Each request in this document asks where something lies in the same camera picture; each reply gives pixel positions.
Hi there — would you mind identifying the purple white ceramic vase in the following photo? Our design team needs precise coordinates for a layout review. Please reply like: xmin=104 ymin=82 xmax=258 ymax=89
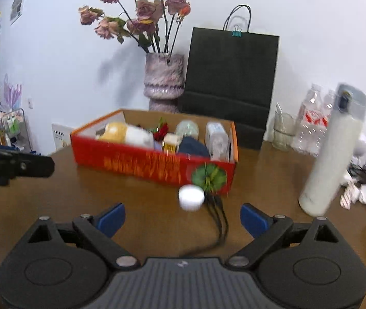
xmin=143 ymin=52 xmax=185 ymax=113

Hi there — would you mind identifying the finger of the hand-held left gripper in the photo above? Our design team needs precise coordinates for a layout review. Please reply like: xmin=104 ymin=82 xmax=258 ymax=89
xmin=0 ymin=150 xmax=55 ymax=185

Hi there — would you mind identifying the yellow white plush toy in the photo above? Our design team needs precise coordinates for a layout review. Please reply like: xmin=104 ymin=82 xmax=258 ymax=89
xmin=95 ymin=122 xmax=155 ymax=149

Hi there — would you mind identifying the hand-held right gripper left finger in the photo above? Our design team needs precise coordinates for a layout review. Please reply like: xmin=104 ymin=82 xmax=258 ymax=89
xmin=25 ymin=203 xmax=140 ymax=271

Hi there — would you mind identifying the wire storage rack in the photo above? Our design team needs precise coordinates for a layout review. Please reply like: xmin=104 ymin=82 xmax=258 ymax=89
xmin=0 ymin=100 xmax=33 ymax=153

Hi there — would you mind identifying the black charging cable white reel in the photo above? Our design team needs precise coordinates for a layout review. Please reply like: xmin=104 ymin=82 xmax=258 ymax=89
xmin=178 ymin=183 xmax=229 ymax=255

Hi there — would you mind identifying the clear glass cup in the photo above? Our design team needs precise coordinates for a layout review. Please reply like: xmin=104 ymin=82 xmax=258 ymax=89
xmin=271 ymin=102 xmax=297 ymax=152

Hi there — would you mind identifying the brown wooden desktop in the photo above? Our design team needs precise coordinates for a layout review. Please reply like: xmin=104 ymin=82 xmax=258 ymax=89
xmin=0 ymin=138 xmax=366 ymax=309

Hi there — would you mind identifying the orange cardboard box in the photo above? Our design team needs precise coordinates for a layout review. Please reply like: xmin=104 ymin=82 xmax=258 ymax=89
xmin=70 ymin=109 xmax=238 ymax=196

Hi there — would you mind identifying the small yellow white box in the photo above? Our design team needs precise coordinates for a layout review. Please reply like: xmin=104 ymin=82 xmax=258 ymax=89
xmin=162 ymin=133 xmax=183 ymax=154

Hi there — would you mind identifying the red green fabric flower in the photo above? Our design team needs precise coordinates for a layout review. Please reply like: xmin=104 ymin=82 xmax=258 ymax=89
xmin=152 ymin=117 xmax=170 ymax=141

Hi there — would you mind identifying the purple acrylic decoration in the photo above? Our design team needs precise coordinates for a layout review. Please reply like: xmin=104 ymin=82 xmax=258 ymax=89
xmin=3 ymin=74 xmax=23 ymax=110

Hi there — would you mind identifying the dark blue pouch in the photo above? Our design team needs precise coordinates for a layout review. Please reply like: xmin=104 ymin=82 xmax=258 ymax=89
xmin=178 ymin=136 xmax=210 ymax=158

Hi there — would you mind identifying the white round object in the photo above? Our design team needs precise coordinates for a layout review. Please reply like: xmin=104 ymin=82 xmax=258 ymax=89
xmin=352 ymin=134 xmax=366 ymax=160

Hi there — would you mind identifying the black paper bag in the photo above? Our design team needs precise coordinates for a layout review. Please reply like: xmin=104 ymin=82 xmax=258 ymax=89
xmin=178 ymin=5 xmax=280 ymax=150

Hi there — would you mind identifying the pack of water bottles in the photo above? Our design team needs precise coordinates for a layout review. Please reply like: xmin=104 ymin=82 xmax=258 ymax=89
xmin=292 ymin=84 xmax=336 ymax=158

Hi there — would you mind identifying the clear plastic bottle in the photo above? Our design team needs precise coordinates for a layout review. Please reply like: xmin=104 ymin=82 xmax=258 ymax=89
xmin=204 ymin=121 xmax=231 ymax=162

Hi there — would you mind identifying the white flat carton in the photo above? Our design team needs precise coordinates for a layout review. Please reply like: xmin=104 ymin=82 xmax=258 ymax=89
xmin=51 ymin=123 xmax=74 ymax=151

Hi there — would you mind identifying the clear greenish ball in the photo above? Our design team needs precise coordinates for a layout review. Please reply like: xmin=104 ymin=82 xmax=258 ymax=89
xmin=175 ymin=120 xmax=200 ymax=138

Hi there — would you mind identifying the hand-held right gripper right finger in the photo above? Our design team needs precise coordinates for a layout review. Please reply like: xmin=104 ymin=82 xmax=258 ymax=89
xmin=227 ymin=203 xmax=341 ymax=271

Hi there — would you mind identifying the wall poster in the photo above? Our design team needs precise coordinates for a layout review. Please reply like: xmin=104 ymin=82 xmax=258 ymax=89
xmin=10 ymin=0 xmax=28 ymax=26

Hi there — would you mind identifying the bunch of dried pink roses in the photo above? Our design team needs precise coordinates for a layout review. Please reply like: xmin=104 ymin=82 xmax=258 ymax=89
xmin=78 ymin=0 xmax=191 ymax=54

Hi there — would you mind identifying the white thermos bottle grey lid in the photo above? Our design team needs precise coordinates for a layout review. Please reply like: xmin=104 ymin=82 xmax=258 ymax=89
xmin=298 ymin=83 xmax=366 ymax=216

